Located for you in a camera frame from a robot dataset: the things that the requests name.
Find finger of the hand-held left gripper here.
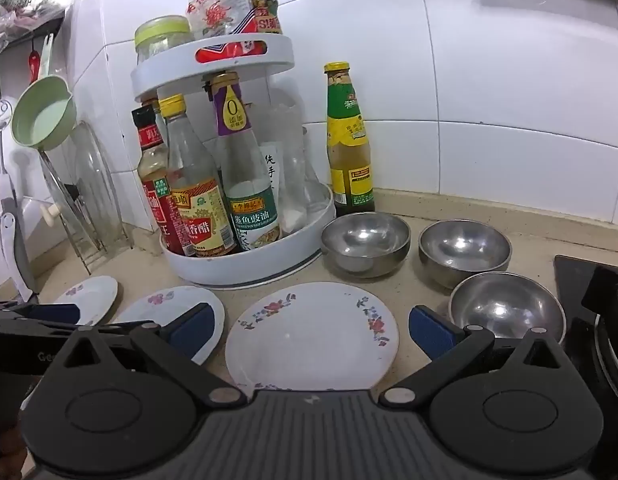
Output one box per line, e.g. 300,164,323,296
0,318,156,336
0,301,83,327

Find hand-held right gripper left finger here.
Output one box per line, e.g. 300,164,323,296
46,302,252,411

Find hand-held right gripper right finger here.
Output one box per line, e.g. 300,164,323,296
379,305,570,409

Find small white floral plate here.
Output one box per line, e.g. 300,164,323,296
54,275,119,326

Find medium white floral plate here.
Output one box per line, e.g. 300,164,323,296
112,285,226,366

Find steel bowl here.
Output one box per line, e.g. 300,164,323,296
418,219,513,291
448,272,567,346
320,212,411,279

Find large white floral plate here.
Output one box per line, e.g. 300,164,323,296
224,281,401,393

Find clear plastic bag with label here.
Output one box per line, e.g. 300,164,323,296
130,34,337,290

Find white plastic utensil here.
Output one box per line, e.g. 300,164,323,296
0,95,36,302

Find vinegar bottle yellow cap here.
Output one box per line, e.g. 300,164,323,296
159,94,238,258

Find purple label sauce bottle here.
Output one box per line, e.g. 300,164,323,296
209,72,282,253

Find soy sauce bottle red cap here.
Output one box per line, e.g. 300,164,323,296
132,106,187,256

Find glass pot lid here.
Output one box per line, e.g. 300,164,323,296
39,120,125,256

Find black gas stove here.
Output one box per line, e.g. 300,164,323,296
554,255,618,416

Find stove burner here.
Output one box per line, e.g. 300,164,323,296
581,265,618,411

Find green saucepan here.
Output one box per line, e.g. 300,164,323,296
12,35,77,153

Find green label bottle yellow cap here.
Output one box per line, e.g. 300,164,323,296
324,61,377,218

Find jar with green lid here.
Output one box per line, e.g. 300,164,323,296
134,15,195,66

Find plastic bags on shelf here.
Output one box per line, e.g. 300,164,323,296
0,0,70,46

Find clear spice bag red print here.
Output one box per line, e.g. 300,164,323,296
186,0,262,61

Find dark sauce jar black lid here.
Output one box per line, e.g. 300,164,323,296
246,0,282,37

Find metal wire lid rack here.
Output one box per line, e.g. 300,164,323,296
39,150,136,276

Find red utensil handle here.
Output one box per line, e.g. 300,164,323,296
28,37,43,86

